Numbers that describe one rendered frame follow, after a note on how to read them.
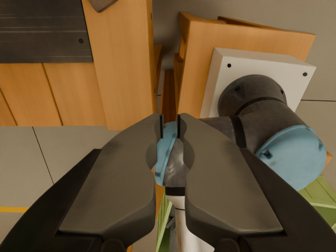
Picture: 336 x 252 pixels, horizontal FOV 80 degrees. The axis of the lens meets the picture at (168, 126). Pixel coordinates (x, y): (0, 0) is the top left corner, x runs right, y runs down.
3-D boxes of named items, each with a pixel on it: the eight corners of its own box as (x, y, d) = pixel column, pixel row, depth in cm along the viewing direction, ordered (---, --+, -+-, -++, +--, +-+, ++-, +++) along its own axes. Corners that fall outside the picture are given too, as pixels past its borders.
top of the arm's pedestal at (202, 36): (307, 32, 54) (317, 34, 50) (266, 132, 70) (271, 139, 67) (189, 19, 53) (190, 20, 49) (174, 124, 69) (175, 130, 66)
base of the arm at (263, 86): (293, 77, 45) (318, 95, 36) (269, 133, 53) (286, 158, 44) (225, 71, 45) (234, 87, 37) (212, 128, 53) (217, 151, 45)
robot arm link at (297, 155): (289, 147, 43) (328, 201, 31) (224, 152, 45) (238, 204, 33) (300, 95, 37) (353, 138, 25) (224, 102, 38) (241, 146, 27)
